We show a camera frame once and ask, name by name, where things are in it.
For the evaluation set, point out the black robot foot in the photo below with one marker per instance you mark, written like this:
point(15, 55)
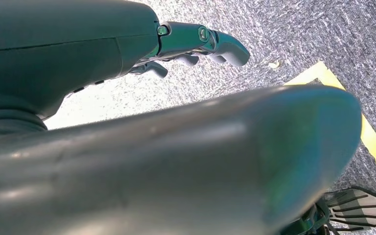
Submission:
point(356, 211)

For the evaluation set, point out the small yellow floor scrap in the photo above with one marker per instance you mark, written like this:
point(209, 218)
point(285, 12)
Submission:
point(274, 65)

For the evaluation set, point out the dark robot ankle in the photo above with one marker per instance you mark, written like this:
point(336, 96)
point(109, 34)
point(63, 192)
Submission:
point(304, 223)

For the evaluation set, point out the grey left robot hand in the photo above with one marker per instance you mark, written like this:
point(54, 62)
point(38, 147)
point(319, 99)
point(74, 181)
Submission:
point(61, 48)

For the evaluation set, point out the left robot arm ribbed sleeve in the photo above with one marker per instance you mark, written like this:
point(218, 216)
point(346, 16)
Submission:
point(6, 116)

